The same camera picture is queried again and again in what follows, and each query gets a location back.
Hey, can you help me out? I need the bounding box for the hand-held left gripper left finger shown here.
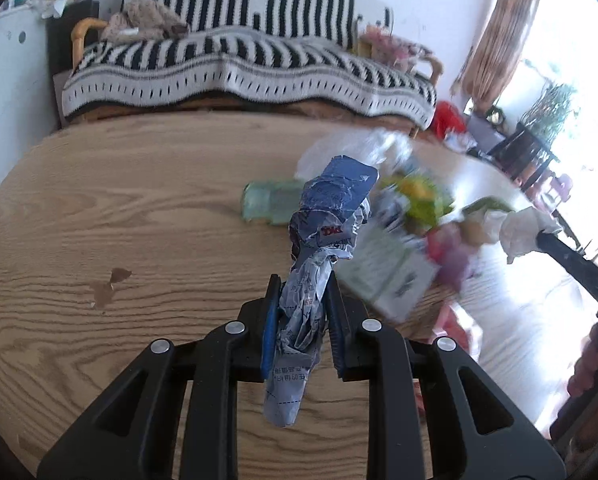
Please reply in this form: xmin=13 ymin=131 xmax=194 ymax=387
xmin=36 ymin=274 xmax=284 ymax=480

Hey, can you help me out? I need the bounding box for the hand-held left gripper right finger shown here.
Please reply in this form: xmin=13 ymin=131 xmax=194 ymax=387
xmin=326 ymin=272 xmax=567 ymax=480

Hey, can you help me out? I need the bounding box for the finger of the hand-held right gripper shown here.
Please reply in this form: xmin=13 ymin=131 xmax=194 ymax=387
xmin=536 ymin=230 xmax=598 ymax=321

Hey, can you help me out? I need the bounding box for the white tissue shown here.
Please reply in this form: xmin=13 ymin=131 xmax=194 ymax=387
xmin=479 ymin=206 xmax=562 ymax=263

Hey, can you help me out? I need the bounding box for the blue white wrapper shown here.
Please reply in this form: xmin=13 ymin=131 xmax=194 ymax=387
xmin=264 ymin=154 xmax=380 ymax=428

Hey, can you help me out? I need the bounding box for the person's right hand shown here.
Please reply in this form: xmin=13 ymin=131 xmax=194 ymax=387
xmin=566 ymin=320 xmax=598 ymax=398

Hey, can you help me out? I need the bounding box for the white green carton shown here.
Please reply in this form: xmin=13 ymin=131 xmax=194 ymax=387
xmin=336 ymin=220 xmax=442 ymax=323

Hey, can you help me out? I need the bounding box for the black chair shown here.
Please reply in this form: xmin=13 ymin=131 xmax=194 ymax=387
xmin=489 ymin=122 xmax=560 ymax=191

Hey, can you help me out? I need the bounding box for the pink snack packet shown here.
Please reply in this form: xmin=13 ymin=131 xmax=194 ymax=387
xmin=426 ymin=220 xmax=480 ymax=291

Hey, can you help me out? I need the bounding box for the green glass bottle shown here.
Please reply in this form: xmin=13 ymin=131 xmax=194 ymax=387
xmin=242 ymin=180 xmax=310 ymax=226

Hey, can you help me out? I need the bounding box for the green potted plant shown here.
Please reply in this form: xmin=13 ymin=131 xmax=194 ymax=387
xmin=519 ymin=82 xmax=577 ymax=146

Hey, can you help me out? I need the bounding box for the green yellow snack packet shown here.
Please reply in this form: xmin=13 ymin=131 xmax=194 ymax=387
xmin=379 ymin=172 xmax=460 ymax=233

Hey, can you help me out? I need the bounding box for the clear plastic bag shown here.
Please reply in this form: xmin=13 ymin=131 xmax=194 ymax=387
xmin=299 ymin=129 xmax=414 ymax=181

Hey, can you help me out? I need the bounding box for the red plastic bag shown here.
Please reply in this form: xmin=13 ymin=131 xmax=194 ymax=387
xmin=431 ymin=101 xmax=467 ymax=141

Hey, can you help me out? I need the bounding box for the brown patterned curtain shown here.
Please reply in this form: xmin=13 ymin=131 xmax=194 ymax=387
xmin=454 ymin=0 xmax=547 ymax=111

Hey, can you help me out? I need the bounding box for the black white striped blanket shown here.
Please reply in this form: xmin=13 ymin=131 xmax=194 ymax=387
xmin=61 ymin=27 xmax=437 ymax=128

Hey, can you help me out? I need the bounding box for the striped sofa back cover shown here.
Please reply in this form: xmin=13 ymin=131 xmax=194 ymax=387
xmin=124 ymin=0 xmax=394 ymax=53

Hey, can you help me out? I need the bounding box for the brown plush toy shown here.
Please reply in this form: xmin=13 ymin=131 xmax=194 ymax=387
xmin=101 ymin=0 xmax=190 ymax=43

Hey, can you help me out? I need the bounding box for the white cabinet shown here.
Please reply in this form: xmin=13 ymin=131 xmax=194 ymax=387
xmin=0 ymin=5 xmax=64 ymax=201

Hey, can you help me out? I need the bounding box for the wooden sofa frame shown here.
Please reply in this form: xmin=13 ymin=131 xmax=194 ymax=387
xmin=71 ymin=17 xmax=107 ymax=71

